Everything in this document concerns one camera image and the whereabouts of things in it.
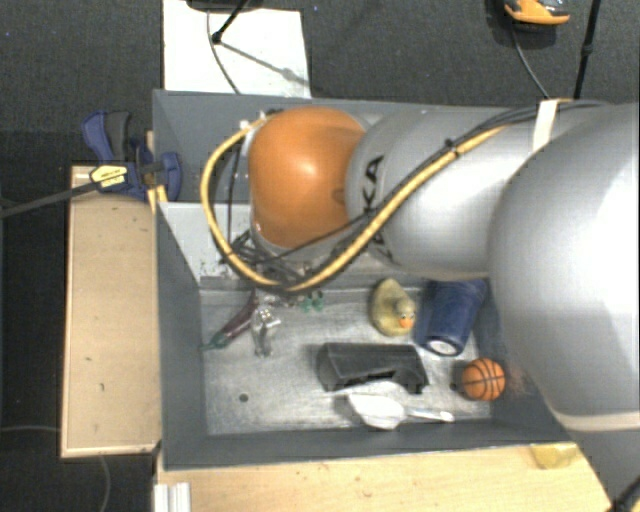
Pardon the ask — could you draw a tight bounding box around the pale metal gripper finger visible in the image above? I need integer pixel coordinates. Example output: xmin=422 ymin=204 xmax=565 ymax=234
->
xmin=264 ymin=308 xmax=283 ymax=355
xmin=251 ymin=308 xmax=267 ymax=358

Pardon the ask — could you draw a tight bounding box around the dark purple green-tipped long thing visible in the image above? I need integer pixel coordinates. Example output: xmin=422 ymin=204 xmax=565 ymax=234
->
xmin=200 ymin=292 xmax=259 ymax=352

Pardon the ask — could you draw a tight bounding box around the grey metal bin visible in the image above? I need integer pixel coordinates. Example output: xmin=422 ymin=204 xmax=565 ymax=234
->
xmin=151 ymin=88 xmax=576 ymax=471

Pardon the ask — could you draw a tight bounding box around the black plastic block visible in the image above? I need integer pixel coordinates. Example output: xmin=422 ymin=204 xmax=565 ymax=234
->
xmin=315 ymin=342 xmax=431 ymax=396

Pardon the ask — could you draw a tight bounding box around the yellow rubber duck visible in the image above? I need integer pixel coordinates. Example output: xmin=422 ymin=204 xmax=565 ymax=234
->
xmin=369 ymin=277 xmax=418 ymax=338

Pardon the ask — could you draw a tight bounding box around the white crumpled plastic piece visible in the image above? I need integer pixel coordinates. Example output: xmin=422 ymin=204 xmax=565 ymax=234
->
xmin=333 ymin=379 xmax=456 ymax=431

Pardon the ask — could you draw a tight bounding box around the pale wood flat board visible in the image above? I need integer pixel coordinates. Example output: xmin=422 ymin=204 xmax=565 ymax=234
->
xmin=60 ymin=164 xmax=164 ymax=459

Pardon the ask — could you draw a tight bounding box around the blue cup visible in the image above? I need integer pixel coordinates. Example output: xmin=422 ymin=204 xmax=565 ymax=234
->
xmin=413 ymin=278 xmax=489 ymax=358

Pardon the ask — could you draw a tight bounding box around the small orange basketball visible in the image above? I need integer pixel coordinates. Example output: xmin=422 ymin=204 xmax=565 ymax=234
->
xmin=459 ymin=357 xmax=507 ymax=403

